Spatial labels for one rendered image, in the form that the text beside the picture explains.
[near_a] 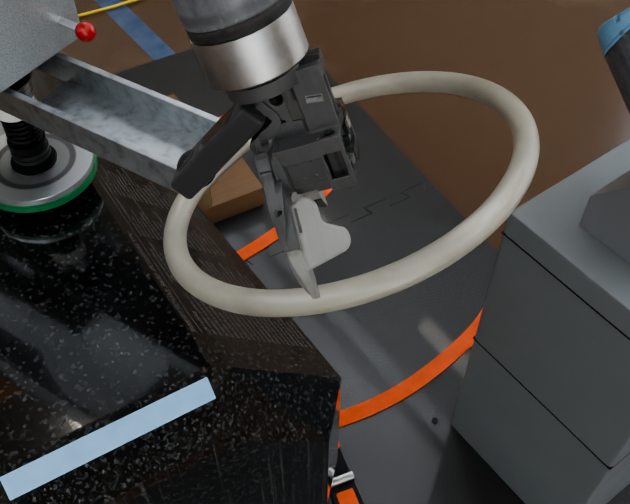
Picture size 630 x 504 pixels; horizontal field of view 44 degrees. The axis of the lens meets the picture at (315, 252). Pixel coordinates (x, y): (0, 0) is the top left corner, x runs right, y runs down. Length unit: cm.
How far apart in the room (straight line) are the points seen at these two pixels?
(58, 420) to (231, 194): 146
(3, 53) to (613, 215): 103
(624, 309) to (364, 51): 213
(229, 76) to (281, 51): 5
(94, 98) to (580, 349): 99
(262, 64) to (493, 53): 280
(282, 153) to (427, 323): 172
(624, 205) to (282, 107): 87
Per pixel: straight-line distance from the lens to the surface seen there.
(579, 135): 308
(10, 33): 128
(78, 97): 135
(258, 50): 63
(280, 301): 82
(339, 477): 206
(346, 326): 233
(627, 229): 146
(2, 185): 152
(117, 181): 164
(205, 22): 63
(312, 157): 68
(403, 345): 230
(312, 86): 66
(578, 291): 149
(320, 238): 70
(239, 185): 260
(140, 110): 129
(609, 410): 163
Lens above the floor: 193
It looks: 50 degrees down
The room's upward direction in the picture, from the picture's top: straight up
